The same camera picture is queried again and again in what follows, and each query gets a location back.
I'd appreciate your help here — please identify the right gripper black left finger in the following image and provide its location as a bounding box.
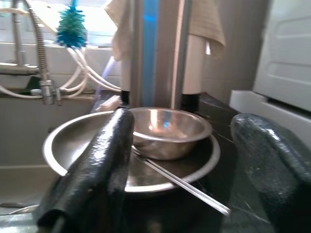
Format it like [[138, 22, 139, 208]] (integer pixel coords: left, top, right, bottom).
[[36, 108, 136, 233]]

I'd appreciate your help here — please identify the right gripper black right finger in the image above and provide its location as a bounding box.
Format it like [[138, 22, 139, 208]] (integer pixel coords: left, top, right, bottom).
[[229, 113, 311, 233]]

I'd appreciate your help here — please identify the large steel plate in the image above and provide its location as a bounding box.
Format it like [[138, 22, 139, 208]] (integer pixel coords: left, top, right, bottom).
[[43, 110, 221, 194]]

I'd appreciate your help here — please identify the small steel bowl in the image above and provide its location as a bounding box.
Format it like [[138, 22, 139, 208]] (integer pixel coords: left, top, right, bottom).
[[126, 106, 214, 161]]

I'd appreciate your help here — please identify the metal chopstick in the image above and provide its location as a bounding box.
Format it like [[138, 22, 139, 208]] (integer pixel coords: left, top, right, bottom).
[[132, 150, 230, 216], [132, 148, 232, 214]]

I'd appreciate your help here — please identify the stainless steel sink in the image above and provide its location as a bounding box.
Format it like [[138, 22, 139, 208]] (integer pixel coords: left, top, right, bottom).
[[0, 96, 98, 233]]

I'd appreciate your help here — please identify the dark green sponge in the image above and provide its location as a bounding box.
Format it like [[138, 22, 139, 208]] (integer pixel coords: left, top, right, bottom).
[[20, 75, 41, 94]]

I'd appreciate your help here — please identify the white washing machine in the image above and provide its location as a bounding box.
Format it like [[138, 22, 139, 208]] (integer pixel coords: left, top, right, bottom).
[[229, 0, 311, 136]]

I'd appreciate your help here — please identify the blue bottle brush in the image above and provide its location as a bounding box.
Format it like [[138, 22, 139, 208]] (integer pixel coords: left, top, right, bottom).
[[56, 0, 87, 50]]

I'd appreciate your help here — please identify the tall steel knife block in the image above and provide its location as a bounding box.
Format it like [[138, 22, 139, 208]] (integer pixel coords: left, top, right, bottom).
[[128, 0, 192, 110]]

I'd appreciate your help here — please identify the thin chrome tap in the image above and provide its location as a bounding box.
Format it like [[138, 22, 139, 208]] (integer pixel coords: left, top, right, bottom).
[[0, 0, 39, 76]]

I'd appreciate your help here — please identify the beige towel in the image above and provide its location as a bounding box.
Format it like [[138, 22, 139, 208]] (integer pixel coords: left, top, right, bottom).
[[104, 0, 226, 61]]

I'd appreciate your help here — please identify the looped white hose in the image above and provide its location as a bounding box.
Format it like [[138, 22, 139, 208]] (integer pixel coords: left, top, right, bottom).
[[0, 84, 44, 99]]

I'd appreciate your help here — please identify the chrome spring hose faucet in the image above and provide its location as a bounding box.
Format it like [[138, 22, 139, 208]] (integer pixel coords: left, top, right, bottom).
[[24, 0, 62, 106]]

